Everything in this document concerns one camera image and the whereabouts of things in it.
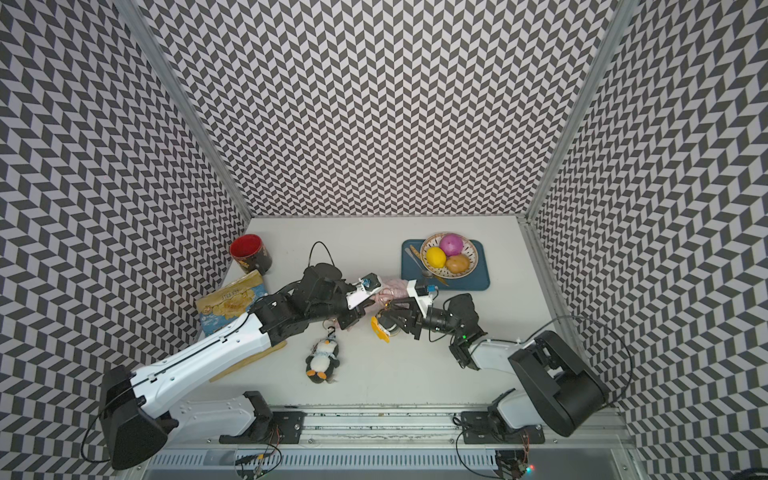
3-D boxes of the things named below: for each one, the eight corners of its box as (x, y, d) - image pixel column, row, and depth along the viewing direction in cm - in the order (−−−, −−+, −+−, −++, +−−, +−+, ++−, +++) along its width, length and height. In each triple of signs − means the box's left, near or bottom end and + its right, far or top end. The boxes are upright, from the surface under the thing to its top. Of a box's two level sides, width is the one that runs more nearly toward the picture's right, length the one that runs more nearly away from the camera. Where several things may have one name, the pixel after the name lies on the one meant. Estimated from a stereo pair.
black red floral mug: (236, 279, 102) (222, 261, 94) (248, 251, 110) (235, 233, 102) (266, 279, 102) (255, 261, 94) (276, 251, 110) (266, 233, 102)
